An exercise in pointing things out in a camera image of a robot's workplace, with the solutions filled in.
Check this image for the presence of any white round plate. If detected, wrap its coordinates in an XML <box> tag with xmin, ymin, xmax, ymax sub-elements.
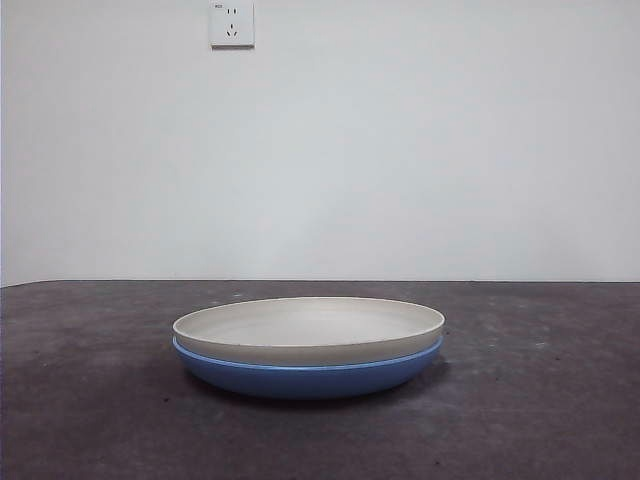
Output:
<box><xmin>172</xmin><ymin>295</ymin><xmax>446</xmax><ymax>366</ymax></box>

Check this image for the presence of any blue round plate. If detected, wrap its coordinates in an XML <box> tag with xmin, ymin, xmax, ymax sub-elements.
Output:
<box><xmin>172</xmin><ymin>335</ymin><xmax>444</xmax><ymax>400</ymax></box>

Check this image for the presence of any white wall socket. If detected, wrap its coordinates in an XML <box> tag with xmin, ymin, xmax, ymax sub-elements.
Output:
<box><xmin>209</xmin><ymin>0</ymin><xmax>255</xmax><ymax>50</ymax></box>

